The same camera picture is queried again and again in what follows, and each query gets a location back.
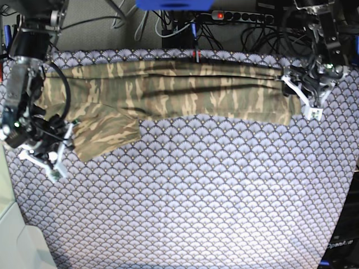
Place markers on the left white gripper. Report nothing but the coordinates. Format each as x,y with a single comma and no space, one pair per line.
312,96

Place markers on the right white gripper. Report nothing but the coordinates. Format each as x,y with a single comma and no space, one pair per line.
49,158

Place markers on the camouflage T-shirt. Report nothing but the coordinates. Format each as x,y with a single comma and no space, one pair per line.
109,100

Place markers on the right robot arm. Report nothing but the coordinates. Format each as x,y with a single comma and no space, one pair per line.
22,121

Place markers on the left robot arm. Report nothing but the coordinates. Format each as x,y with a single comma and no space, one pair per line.
327,64

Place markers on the white plastic bin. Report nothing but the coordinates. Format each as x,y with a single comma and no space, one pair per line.
22,246

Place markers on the red black table clamp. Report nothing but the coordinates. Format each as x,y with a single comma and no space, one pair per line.
196,56

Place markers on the black OpenArm case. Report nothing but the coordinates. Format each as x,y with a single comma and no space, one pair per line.
342,250

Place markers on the patterned blue tablecloth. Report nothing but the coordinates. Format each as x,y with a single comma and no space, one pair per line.
201,192

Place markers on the black box under table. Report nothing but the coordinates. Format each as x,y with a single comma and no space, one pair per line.
183,40

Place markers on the black power strip red switch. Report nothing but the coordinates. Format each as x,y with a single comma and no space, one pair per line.
249,17

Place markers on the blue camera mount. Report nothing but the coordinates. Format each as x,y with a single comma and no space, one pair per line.
175,5

